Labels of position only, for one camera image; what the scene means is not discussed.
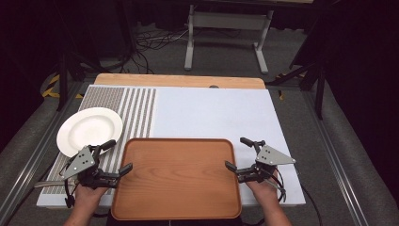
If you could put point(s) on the dark table grommet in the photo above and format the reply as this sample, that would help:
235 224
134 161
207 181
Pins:
214 86

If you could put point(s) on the person's left hand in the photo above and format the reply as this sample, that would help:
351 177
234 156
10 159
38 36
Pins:
87 196

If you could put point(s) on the white table cover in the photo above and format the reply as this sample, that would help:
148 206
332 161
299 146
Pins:
213 116

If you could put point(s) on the grey metal desk frame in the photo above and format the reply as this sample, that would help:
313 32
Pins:
230 21

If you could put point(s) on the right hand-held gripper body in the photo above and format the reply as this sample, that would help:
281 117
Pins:
273 157

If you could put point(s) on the black metal stand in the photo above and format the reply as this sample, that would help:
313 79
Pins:
62 81
319 94

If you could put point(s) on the white round plate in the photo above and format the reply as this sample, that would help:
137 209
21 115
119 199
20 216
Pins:
87 128

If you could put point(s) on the brown wooden tray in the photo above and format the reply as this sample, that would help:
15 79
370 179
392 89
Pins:
175 179

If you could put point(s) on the aluminium rail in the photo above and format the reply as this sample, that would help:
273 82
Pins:
337 163
28 166

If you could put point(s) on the silver cutlery piece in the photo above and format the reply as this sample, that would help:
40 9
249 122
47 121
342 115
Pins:
47 184

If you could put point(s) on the grey striped placemat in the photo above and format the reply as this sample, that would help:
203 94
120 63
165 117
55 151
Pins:
138 113

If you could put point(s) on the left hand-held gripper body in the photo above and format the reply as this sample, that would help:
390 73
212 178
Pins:
82 163

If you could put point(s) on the person's right hand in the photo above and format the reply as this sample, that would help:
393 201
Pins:
265 191

